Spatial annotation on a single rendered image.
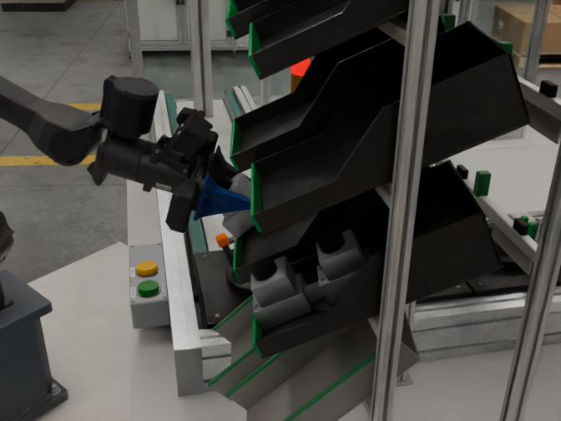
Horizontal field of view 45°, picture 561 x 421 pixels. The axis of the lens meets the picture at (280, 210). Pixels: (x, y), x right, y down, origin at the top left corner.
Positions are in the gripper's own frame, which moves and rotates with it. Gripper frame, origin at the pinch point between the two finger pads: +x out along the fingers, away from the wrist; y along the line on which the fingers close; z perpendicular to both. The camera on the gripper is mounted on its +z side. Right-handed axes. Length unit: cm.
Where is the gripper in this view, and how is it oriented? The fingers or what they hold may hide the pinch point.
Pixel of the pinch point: (231, 189)
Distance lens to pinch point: 90.5
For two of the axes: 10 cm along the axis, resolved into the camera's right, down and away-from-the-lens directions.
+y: 0.8, -5.1, 8.5
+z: 2.9, -8.1, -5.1
